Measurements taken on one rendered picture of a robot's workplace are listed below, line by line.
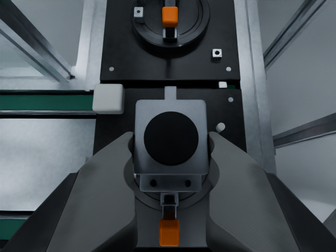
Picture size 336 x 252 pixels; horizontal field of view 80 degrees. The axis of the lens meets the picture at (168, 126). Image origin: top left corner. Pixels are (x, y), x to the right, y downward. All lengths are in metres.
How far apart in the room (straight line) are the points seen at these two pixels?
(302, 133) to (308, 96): 0.21
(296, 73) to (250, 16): 0.18
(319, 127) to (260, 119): 0.09
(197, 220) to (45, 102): 0.32
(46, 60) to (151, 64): 0.16
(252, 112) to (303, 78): 0.22
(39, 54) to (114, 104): 0.12
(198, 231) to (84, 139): 0.25
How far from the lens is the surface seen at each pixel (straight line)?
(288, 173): 0.49
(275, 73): 0.54
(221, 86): 0.36
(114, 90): 0.33
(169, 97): 0.17
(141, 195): 0.30
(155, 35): 0.37
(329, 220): 0.35
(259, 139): 0.37
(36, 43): 0.33
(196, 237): 0.33
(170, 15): 0.29
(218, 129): 0.22
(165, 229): 0.22
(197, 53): 0.38
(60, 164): 0.42
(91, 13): 0.46
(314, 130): 0.33
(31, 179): 0.44
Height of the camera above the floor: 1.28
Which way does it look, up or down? 76 degrees down
